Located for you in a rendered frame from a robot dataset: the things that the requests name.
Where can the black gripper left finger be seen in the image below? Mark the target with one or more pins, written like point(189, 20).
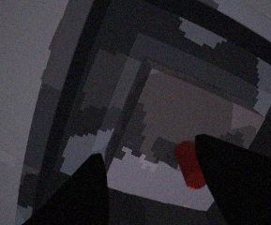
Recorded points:
point(82, 200)

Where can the dark red peg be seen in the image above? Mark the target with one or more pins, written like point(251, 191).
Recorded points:
point(189, 165)

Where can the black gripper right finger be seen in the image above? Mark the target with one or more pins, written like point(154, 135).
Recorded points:
point(239, 180)

